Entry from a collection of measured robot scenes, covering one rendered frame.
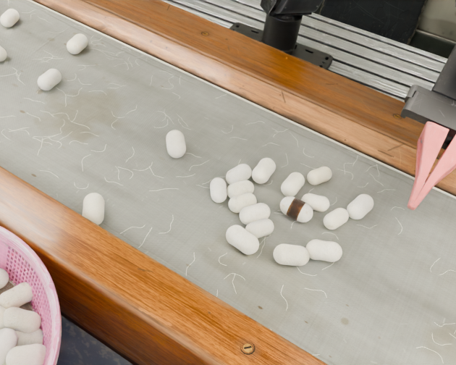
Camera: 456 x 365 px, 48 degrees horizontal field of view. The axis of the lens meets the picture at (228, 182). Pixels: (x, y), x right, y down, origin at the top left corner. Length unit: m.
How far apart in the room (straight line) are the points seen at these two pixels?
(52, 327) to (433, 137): 0.36
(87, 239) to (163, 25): 0.41
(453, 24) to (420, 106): 2.09
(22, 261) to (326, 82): 0.46
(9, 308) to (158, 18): 0.50
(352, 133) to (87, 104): 0.34
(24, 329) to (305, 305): 0.25
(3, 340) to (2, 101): 0.33
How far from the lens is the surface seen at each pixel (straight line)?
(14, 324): 0.48
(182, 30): 0.80
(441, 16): 2.59
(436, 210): 0.64
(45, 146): 0.62
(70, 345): 0.53
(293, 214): 0.55
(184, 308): 0.45
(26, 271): 0.49
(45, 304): 0.47
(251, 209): 0.53
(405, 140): 0.68
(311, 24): 1.10
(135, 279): 0.46
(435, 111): 0.50
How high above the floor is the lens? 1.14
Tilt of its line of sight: 44 degrees down
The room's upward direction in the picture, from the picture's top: 11 degrees clockwise
